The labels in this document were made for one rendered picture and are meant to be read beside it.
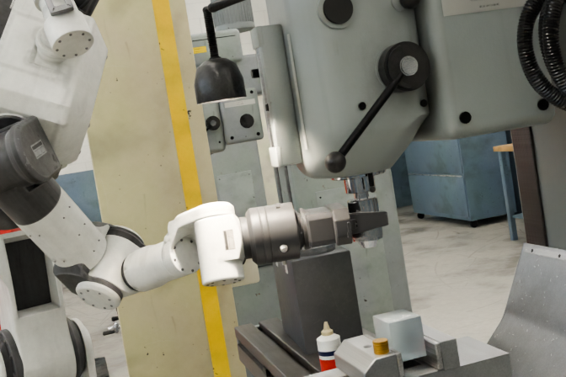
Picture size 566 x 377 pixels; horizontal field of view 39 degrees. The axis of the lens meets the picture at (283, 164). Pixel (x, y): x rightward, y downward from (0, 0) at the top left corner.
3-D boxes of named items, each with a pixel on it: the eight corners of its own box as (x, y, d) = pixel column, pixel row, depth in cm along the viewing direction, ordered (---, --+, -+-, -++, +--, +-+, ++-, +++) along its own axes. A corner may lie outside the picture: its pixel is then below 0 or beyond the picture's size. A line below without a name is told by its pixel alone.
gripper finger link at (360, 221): (388, 228, 122) (349, 234, 121) (385, 207, 122) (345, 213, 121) (390, 229, 120) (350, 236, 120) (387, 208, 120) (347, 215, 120)
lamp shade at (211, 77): (187, 106, 115) (180, 63, 114) (228, 100, 119) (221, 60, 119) (214, 100, 109) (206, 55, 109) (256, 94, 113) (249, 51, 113)
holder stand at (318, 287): (306, 355, 154) (290, 254, 153) (282, 330, 176) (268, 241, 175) (365, 342, 157) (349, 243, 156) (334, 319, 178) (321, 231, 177)
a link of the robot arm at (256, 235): (265, 199, 120) (190, 210, 119) (277, 269, 117) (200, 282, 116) (264, 215, 131) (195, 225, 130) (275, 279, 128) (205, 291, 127)
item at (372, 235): (353, 239, 127) (348, 204, 126) (382, 235, 126) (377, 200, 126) (353, 243, 122) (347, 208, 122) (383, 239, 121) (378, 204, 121)
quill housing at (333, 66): (324, 184, 111) (288, -46, 109) (284, 180, 131) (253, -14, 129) (446, 161, 116) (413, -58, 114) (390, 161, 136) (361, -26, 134)
